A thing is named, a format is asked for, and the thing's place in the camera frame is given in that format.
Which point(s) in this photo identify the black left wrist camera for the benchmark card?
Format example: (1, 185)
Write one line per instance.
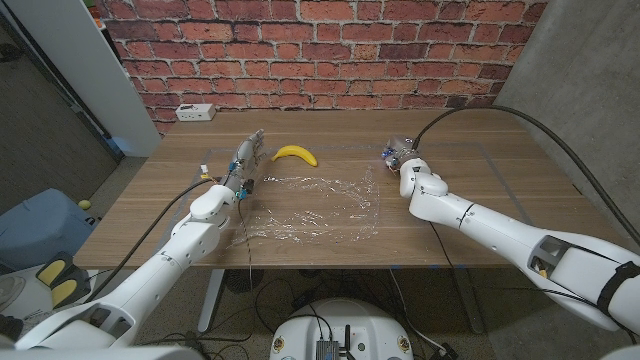
(248, 186)

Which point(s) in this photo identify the black round floor fan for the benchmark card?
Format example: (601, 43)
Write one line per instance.
(244, 281)

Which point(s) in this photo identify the black pedal with yellow pads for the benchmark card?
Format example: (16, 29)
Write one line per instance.
(50, 272)

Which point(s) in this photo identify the yellow toy banana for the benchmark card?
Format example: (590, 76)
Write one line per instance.
(297, 151)

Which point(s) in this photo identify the blue plastic bin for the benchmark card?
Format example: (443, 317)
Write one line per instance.
(40, 225)

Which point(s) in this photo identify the white floor device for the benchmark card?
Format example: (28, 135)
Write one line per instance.
(25, 300)

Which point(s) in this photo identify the grey table leg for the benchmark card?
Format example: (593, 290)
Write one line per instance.
(470, 305)

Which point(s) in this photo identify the green tennis ball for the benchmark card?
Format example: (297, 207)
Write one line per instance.
(84, 205)

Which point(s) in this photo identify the white power strip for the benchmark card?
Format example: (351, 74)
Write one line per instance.
(195, 112)

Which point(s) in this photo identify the white cabinet panel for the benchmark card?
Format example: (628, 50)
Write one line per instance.
(90, 65)

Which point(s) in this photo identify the printed brick wall backdrop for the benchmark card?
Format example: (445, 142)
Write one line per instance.
(320, 50)

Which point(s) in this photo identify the white table leg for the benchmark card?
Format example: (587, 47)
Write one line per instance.
(210, 300)

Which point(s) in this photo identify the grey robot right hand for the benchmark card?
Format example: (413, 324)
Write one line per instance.
(402, 150)

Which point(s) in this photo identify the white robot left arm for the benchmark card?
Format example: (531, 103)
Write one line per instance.
(145, 280)

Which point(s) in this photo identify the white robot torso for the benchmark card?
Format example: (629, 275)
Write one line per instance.
(350, 320)

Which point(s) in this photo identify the clear plastic wrap sheet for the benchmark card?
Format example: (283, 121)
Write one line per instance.
(320, 210)

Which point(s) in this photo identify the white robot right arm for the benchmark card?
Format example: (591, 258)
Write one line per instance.
(500, 235)

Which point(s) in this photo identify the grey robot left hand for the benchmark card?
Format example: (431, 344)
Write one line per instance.
(245, 160)

